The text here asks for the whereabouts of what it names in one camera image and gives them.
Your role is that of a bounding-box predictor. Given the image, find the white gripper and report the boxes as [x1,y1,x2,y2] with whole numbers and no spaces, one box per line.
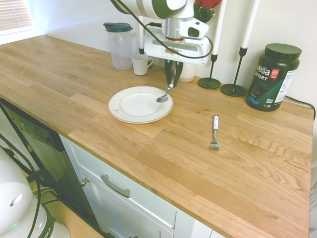
[144,29,211,89]

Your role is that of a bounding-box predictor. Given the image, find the metal spoon with white handle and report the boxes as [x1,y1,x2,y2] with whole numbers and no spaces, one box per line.
[156,83,175,103]

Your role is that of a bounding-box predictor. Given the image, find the white plate with gold rim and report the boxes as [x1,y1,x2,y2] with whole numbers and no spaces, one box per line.
[107,86,174,124]

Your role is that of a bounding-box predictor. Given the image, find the white jar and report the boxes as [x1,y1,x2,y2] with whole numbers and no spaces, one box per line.
[178,62,197,83]

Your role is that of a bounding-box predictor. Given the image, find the white ceramic mug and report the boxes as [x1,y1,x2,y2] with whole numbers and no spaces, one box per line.
[131,54,155,76]

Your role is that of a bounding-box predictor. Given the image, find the black candle holder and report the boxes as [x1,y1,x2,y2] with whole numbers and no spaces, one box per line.
[220,46,248,97]
[198,53,222,90]

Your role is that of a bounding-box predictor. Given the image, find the white taper candle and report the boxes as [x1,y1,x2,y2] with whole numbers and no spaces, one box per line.
[241,0,261,49]
[138,15,145,55]
[212,0,228,56]

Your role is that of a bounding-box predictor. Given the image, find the clear pitcher with dark lid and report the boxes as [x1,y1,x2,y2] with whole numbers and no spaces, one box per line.
[103,22,135,70]

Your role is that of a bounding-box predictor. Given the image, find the red flowers with green leaves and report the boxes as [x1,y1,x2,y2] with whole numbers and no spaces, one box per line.
[193,0,224,23]

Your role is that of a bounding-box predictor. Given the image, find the black Vega Sport protein tub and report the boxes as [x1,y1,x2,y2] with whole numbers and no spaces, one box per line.
[245,43,303,112]

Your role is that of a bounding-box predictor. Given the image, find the white cabinet drawer front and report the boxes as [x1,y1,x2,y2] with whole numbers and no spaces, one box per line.
[59,135,178,238]

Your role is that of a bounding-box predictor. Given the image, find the black dishwasher front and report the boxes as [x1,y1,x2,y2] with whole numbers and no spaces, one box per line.
[0,97,98,225]

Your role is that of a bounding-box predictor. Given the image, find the white window blind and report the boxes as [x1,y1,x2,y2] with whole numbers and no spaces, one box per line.
[0,0,35,32]

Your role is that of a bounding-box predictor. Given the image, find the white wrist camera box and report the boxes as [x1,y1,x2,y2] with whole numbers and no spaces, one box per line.
[179,20,210,40]

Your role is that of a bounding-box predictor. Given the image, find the metal fork with white handle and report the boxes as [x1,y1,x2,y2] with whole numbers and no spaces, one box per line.
[209,114,220,151]

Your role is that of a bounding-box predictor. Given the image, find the silver drawer handle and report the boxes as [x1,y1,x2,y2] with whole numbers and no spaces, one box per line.
[100,174,131,198]

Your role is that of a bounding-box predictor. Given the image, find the black power cable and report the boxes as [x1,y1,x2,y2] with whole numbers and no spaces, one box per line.
[284,95,317,113]

